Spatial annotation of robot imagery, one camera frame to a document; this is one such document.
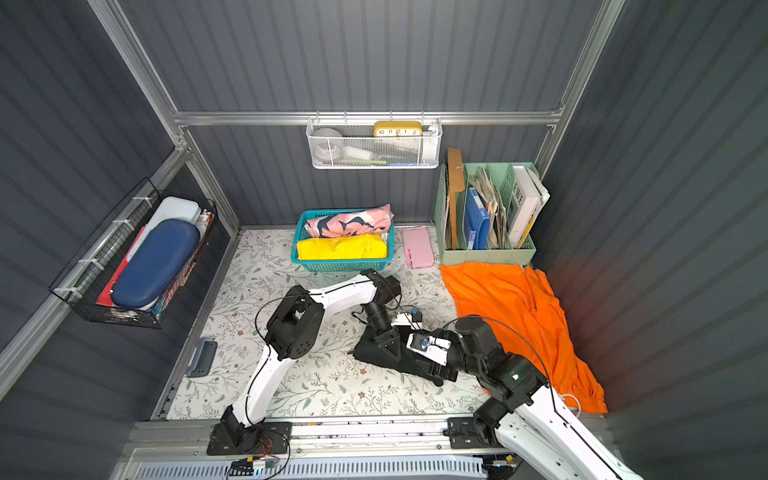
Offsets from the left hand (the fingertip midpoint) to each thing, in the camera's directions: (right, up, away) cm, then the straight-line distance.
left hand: (397, 361), depth 85 cm
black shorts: (-9, +4, -1) cm, 10 cm away
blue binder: (+27, +40, +12) cm, 50 cm away
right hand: (+8, +9, -12) cm, 17 cm away
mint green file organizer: (+33, +56, +16) cm, 67 cm away
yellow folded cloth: (-11, +34, +17) cm, 39 cm away
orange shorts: (+40, +11, +7) cm, 42 cm away
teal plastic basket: (-15, +27, +17) cm, 35 cm away
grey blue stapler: (-55, +2, 0) cm, 55 cm away
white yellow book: (+42, +49, +8) cm, 65 cm away
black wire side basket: (-66, +26, -23) cm, 74 cm away
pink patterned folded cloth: (-16, +42, +20) cm, 49 cm away
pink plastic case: (+9, +33, +28) cm, 44 cm away
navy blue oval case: (-55, +33, -15) cm, 66 cm away
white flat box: (-59, +43, -7) cm, 74 cm away
